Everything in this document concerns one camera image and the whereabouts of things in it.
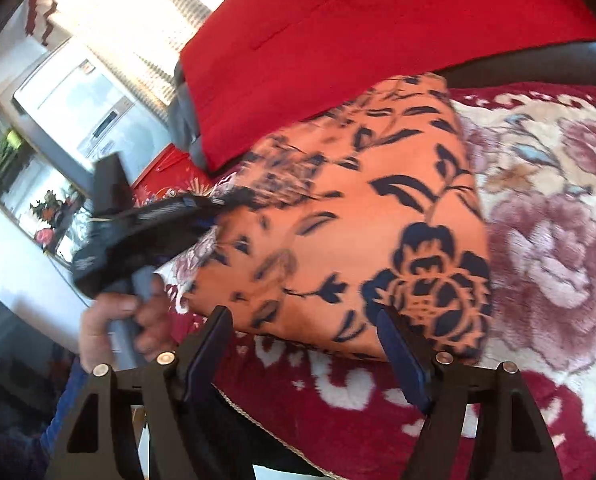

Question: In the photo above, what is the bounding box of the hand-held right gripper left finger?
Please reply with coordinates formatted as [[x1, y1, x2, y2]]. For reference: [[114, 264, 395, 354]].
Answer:
[[43, 305, 235, 480]]

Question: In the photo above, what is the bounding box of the red gift box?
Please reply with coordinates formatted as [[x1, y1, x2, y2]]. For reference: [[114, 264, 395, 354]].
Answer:
[[129, 144, 216, 213]]

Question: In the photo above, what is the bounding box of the potted flower plant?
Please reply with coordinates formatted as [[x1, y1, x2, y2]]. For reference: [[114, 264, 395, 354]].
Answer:
[[29, 189, 85, 252]]

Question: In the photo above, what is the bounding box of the silver refrigerator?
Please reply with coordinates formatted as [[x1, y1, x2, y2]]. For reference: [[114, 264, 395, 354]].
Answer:
[[11, 39, 135, 163]]

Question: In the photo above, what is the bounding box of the dark leather sofa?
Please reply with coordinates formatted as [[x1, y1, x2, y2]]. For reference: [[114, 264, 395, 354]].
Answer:
[[165, 39, 596, 172]]

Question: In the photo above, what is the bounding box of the orange floral blouse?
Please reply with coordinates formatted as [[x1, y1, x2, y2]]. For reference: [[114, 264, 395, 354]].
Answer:
[[192, 74, 495, 362]]

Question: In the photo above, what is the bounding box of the floral plush blanket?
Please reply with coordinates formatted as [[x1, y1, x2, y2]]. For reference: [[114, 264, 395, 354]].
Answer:
[[153, 82, 596, 480]]

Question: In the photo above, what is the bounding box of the red wall decoration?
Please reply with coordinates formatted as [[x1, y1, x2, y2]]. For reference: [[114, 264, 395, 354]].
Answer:
[[24, 0, 62, 45]]

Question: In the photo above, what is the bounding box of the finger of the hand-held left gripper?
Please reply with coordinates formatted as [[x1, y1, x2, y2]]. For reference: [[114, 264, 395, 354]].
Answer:
[[168, 212, 224, 261], [138, 186, 281, 222]]

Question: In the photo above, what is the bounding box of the person's left forearm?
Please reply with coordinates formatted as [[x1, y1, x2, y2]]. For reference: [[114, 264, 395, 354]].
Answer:
[[32, 359, 93, 480]]

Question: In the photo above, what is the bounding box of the person's left hand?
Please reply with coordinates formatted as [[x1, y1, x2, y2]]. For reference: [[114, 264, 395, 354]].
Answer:
[[79, 277, 180, 377]]

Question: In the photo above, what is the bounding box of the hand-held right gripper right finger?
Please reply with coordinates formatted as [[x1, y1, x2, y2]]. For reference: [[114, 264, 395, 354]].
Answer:
[[376, 304, 565, 480]]

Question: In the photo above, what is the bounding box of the red quilt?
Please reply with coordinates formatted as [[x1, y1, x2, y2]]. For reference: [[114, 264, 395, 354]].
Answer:
[[179, 0, 596, 175]]

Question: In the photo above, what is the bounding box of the dotted cream curtain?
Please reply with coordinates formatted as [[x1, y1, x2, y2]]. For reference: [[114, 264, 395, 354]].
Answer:
[[59, 0, 261, 107]]

